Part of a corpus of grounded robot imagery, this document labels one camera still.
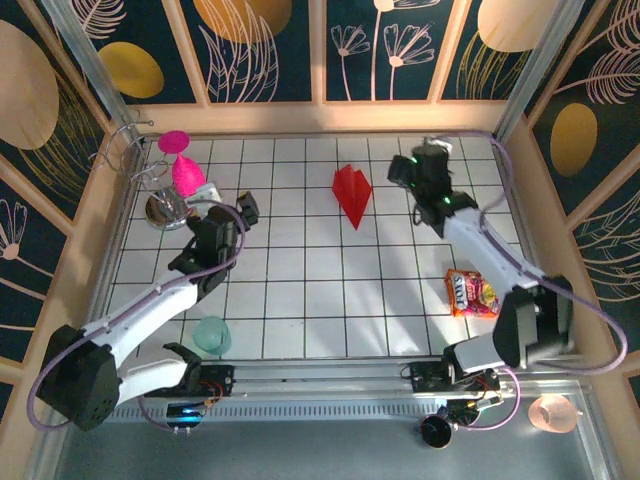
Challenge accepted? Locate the red cloth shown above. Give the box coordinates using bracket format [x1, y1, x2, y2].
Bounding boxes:
[331, 163, 374, 232]

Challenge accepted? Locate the pink wine glass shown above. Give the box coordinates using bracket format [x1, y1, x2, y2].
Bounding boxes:
[158, 130, 207, 200]

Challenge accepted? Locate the green translucent cup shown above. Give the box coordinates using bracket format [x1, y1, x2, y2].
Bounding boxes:
[192, 315, 234, 357]

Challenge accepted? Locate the orange candy bag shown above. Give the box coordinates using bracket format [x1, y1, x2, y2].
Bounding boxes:
[444, 268, 501, 320]

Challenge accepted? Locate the small circuit board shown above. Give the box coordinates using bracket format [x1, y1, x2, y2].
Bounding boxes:
[447, 394, 504, 426]
[166, 399, 214, 424]

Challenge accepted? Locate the black round cap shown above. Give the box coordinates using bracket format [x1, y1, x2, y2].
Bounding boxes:
[418, 413, 454, 450]

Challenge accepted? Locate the pink translucent cup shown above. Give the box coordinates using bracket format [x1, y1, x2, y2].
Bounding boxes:
[527, 393, 584, 434]

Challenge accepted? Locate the chrome wire glass stand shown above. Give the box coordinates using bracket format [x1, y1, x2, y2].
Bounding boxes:
[89, 118, 199, 232]

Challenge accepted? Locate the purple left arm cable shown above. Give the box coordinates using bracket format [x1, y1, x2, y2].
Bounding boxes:
[27, 202, 250, 435]

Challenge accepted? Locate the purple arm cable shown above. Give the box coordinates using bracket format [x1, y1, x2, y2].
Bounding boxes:
[424, 129, 629, 432]
[27, 202, 250, 435]

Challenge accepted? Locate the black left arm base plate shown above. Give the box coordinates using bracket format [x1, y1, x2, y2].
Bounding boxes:
[143, 363, 236, 399]

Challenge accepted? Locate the aluminium frame post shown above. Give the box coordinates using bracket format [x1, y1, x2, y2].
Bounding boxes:
[39, 0, 136, 132]
[491, 0, 584, 144]

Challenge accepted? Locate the aluminium rail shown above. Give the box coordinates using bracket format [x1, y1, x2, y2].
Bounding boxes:
[49, 353, 591, 401]

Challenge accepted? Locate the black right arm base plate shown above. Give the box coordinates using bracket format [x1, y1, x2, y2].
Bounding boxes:
[408, 360, 501, 394]

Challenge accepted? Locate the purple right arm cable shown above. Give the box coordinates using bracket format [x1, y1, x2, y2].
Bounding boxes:
[424, 129, 629, 432]

